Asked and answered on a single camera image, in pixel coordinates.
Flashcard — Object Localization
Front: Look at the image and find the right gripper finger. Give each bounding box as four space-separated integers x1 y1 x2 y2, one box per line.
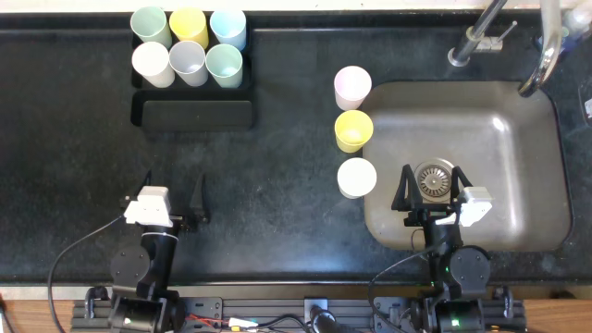
390 164 425 213
450 165 475 204

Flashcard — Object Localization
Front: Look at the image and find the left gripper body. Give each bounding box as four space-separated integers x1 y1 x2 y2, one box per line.
168 213 193 233

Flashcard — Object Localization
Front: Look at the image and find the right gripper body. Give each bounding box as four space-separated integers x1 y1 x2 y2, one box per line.
403 203 462 228

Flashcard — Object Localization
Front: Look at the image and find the white cup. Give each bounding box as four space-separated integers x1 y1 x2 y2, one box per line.
336 157 378 200
130 41 176 89

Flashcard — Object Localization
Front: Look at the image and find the yellow cup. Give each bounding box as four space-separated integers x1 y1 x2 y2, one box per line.
168 6 210 50
333 109 375 154

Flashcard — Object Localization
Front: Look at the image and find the pink cup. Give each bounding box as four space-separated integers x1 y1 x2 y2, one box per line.
333 65 373 112

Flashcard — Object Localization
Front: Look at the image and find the steel sink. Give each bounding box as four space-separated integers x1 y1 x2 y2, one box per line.
361 80 574 253

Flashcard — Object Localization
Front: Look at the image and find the black tray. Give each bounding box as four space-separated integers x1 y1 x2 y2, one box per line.
129 11 254 131

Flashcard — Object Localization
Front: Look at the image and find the grey cup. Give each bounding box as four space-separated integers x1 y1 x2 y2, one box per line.
167 40 209 88

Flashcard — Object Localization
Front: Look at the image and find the steel tap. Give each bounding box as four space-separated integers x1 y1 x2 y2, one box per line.
447 0 564 99

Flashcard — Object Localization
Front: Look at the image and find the green cup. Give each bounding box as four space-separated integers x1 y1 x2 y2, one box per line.
204 43 244 90
129 6 173 49

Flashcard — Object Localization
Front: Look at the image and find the blue cup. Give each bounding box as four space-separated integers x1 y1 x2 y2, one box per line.
209 8 248 52

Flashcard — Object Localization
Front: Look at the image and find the blue soap bottle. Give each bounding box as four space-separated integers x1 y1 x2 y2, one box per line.
535 3 592 59

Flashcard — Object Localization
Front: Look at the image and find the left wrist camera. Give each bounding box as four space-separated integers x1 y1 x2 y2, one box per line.
123 185 175 228

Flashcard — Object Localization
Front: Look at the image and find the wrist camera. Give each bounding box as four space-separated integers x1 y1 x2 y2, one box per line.
434 186 494 228
123 185 175 228

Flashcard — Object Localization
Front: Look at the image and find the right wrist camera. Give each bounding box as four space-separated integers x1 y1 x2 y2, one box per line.
434 186 494 228

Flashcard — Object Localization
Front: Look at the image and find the black cable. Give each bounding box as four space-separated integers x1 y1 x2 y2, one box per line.
46 214 127 333
366 205 463 333

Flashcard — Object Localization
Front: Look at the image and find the mounting rail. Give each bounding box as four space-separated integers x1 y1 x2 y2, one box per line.
69 285 528 333

